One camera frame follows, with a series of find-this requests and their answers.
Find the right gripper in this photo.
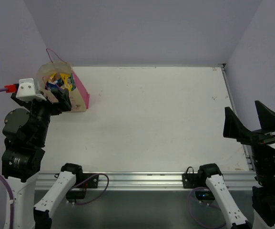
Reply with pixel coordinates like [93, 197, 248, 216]
[225, 99, 275, 188]

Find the pink beige paper bag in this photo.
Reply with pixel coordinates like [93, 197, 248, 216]
[37, 58, 90, 112]

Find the yellow M&M snack packet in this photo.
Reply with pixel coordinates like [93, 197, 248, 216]
[60, 73, 76, 91]

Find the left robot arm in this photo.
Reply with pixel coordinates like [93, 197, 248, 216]
[1, 89, 84, 229]

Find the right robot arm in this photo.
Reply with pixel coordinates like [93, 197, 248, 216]
[197, 101, 275, 229]

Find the dark blue snack packet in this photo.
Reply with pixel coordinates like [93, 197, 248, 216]
[46, 79, 64, 89]

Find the right black controller box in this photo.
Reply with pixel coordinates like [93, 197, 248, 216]
[195, 189, 215, 201]

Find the black controller box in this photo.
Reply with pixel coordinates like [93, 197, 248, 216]
[65, 189, 86, 202]
[195, 189, 215, 201]

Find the left black controller box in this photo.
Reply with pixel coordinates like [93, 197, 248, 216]
[65, 189, 86, 202]

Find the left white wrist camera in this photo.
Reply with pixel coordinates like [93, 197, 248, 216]
[16, 78, 46, 102]

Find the right black base bracket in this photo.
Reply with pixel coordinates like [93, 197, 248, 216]
[182, 167, 201, 189]

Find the black base bracket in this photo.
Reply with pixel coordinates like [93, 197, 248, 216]
[79, 173, 99, 189]
[182, 167, 201, 189]

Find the left black base bracket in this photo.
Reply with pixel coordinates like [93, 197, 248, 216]
[79, 173, 99, 189]

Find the aluminium mounting rail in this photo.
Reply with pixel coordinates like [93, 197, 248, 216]
[33, 170, 259, 191]

